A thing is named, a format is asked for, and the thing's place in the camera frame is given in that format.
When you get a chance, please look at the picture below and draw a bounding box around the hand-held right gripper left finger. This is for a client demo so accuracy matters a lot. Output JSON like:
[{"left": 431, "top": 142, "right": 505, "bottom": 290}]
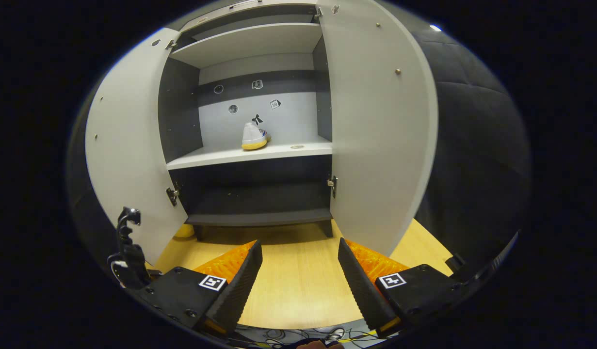
[{"left": 136, "top": 240, "right": 263, "bottom": 337}]

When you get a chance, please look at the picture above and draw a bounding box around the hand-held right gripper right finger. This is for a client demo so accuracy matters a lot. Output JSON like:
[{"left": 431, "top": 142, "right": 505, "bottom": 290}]
[{"left": 337, "top": 238, "right": 466, "bottom": 338}]

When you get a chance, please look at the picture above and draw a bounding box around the black backdrop cloth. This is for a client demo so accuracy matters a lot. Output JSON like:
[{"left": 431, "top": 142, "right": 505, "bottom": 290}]
[{"left": 68, "top": 27, "right": 532, "bottom": 277}]

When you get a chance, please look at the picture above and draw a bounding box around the tangle of floor cables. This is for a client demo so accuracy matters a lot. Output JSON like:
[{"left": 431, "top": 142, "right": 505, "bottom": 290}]
[{"left": 238, "top": 326, "right": 381, "bottom": 349}]

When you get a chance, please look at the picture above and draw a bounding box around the white shoe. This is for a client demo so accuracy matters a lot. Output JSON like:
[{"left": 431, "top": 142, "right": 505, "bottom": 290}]
[{"left": 241, "top": 122, "right": 272, "bottom": 151}]

